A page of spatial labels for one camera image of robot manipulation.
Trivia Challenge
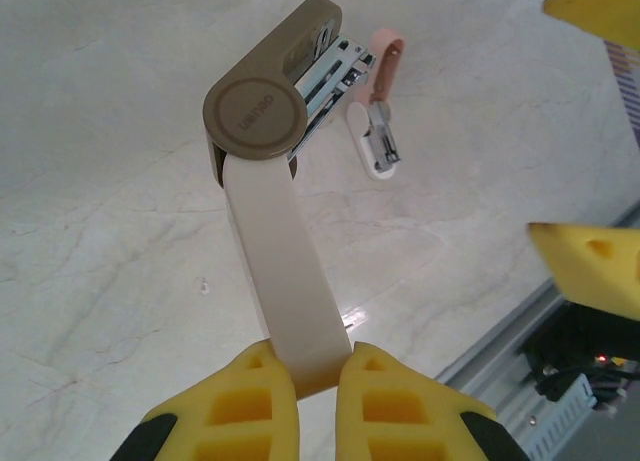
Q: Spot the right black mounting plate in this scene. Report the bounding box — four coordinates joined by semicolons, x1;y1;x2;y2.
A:
519;300;640;407

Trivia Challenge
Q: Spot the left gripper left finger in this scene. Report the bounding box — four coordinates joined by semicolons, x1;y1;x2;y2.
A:
117;340;302;461

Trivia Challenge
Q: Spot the white slotted cable duct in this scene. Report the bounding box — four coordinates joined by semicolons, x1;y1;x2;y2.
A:
514;373;604;461

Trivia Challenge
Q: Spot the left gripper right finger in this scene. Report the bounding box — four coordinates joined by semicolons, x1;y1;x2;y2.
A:
335;340;524;461

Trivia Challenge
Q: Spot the brown and beige stapler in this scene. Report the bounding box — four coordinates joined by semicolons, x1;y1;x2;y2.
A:
201;0;377;400

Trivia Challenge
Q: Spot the pink and white stapler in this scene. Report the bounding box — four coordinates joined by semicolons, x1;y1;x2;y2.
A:
345;26;408;182

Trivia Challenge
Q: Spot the wide aluminium base rail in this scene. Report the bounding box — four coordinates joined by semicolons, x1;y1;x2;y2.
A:
433;273;640;461

